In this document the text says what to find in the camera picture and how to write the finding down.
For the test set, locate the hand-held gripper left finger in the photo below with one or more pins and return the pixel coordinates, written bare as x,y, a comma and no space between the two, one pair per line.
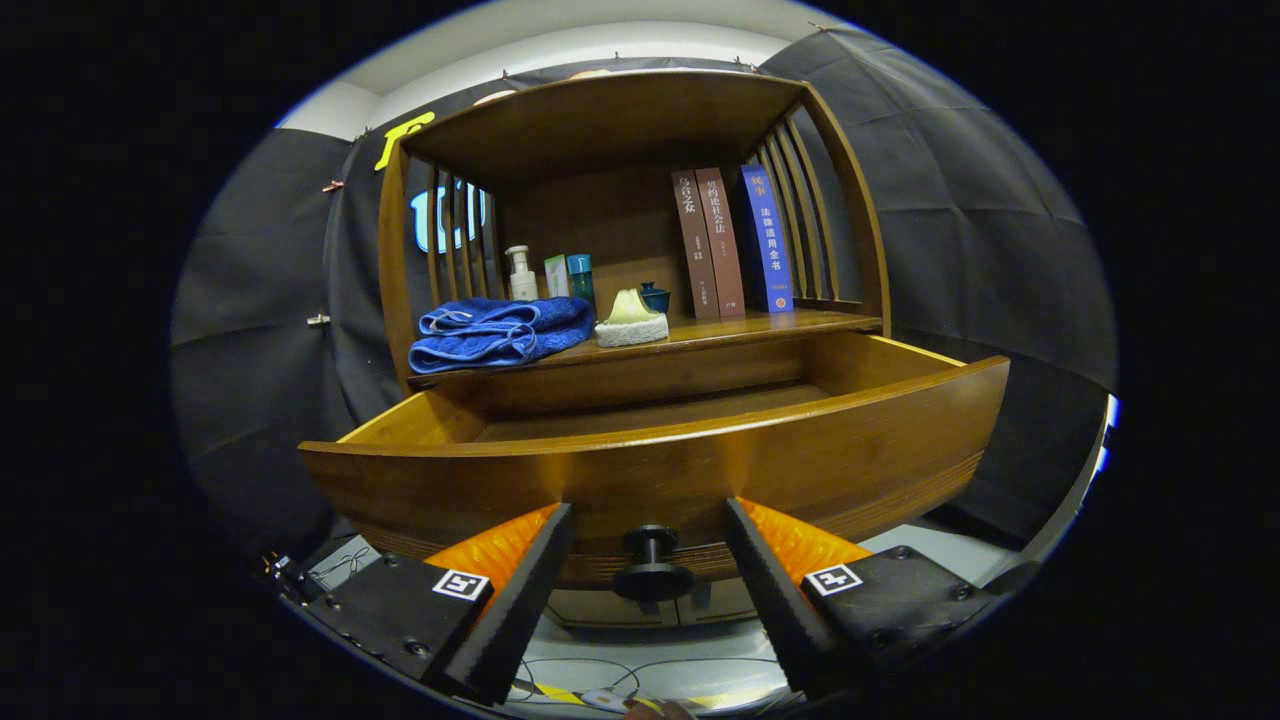
515,610

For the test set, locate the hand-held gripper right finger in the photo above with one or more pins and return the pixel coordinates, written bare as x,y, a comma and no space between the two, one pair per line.
775,600

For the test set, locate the wooden drawer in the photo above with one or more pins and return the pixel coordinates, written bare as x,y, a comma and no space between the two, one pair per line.
700,470

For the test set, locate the wooden cabinet door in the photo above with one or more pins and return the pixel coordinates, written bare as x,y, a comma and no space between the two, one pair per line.
585,608
725,602

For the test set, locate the wooden countertop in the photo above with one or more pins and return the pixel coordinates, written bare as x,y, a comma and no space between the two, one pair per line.
740,325

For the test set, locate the wooden cabinet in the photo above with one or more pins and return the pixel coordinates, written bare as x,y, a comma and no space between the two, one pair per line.
600,210

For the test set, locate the blue towel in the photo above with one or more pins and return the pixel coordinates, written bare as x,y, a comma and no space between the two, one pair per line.
500,335

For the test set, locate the blue lidded teacup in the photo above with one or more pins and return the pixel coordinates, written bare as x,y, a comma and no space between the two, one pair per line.
657,300

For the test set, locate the white pump bottle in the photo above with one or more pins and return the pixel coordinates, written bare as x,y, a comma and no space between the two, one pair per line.
523,285

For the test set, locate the white green tube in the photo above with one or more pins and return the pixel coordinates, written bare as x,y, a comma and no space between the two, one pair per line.
556,278

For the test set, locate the teal bottle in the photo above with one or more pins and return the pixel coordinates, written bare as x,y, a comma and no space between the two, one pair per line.
581,280

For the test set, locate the dark brown book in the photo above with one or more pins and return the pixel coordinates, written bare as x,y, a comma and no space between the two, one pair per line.
697,250

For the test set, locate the blue book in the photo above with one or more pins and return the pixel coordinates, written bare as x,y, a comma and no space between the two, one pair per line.
772,240

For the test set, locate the reddish brown book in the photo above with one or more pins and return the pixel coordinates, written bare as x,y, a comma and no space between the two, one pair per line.
722,240

